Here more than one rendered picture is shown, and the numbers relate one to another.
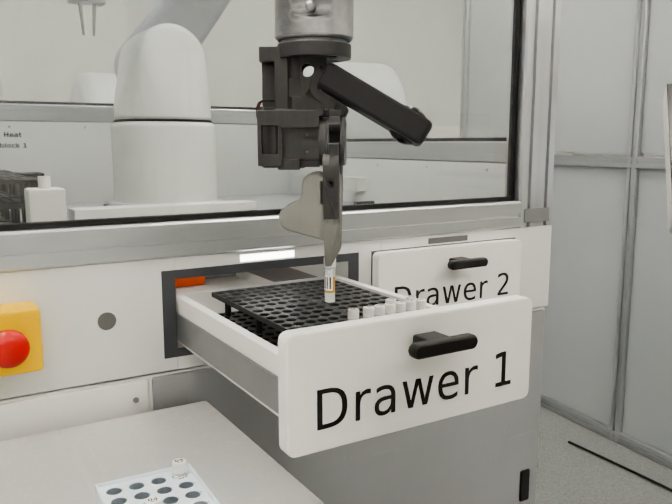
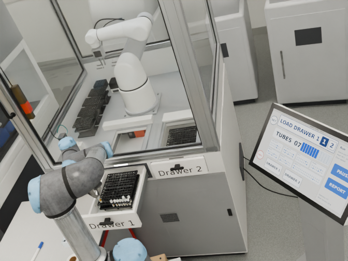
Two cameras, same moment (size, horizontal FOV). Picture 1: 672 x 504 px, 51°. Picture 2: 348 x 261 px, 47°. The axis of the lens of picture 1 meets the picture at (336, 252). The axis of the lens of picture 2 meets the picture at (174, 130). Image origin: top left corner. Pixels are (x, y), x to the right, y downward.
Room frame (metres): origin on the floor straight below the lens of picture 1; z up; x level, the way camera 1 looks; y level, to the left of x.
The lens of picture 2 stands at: (0.08, -1.42, 2.27)
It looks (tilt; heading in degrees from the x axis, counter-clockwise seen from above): 36 degrees down; 50
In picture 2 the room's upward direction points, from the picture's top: 19 degrees counter-clockwise
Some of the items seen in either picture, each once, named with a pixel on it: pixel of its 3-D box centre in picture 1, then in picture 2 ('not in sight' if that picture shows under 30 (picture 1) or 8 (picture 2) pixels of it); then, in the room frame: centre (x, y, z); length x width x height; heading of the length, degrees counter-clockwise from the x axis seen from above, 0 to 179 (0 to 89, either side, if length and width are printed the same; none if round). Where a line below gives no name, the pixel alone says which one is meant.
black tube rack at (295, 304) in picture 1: (314, 326); (119, 191); (0.82, 0.03, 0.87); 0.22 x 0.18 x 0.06; 31
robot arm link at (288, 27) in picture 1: (313, 23); not in sight; (0.69, 0.02, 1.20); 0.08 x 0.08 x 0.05
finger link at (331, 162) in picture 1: (330, 173); not in sight; (0.67, 0.00, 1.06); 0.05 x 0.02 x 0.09; 177
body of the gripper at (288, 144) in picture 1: (306, 109); not in sight; (0.69, 0.03, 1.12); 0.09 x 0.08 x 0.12; 87
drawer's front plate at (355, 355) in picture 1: (417, 368); (110, 220); (0.65, -0.08, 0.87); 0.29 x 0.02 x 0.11; 121
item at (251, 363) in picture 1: (311, 328); (120, 190); (0.83, 0.03, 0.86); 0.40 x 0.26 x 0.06; 31
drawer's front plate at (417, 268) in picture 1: (450, 279); (179, 168); (1.08, -0.18, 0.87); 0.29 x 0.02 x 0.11; 121
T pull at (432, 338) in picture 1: (435, 342); (106, 221); (0.62, -0.09, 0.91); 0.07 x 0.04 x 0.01; 121
